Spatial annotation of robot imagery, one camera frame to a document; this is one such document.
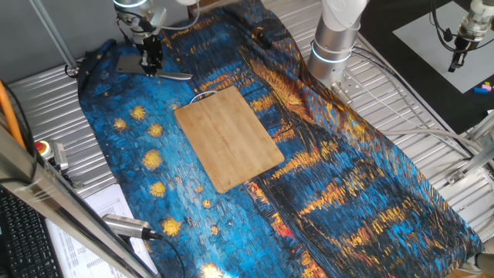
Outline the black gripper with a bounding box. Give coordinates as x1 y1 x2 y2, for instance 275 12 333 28
140 34 164 76

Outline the steel cleaver knife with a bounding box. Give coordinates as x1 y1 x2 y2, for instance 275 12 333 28
115 53 193 81

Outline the bamboo cutting board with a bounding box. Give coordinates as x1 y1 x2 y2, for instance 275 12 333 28
173 85 286 195

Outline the thin grey metal rod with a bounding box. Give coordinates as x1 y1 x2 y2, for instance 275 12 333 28
29 0 80 74

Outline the red emergency stop button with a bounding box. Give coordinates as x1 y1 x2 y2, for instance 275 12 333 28
34 139 69 173

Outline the starry night painting tablecloth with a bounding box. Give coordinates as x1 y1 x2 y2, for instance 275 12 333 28
76 0 484 278

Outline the printed white paper sheet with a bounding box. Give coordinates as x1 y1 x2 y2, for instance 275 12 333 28
45 183 159 278

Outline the black computer keyboard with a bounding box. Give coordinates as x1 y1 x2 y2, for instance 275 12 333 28
0 187 65 278

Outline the black table mat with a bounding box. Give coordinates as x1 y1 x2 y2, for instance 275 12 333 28
358 0 494 135

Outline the grey studded baseplate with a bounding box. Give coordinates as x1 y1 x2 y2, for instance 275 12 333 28
392 1 494 94

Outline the orange cable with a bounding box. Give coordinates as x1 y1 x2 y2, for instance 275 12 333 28
0 80 27 151

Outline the aluminium frame bar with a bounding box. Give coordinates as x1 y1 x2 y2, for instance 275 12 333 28
0 123 159 278

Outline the black camera cable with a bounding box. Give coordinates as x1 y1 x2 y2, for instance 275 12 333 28
148 230 187 278

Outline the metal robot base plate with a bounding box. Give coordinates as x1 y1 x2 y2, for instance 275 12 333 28
330 69 366 106

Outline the thin white cable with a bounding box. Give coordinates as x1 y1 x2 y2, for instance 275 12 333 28
344 67 470 159

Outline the thick grey cable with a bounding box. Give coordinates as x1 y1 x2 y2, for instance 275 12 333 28
380 128 482 155

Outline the aluminium profile bracket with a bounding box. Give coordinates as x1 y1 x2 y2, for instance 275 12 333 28
447 111 494 186

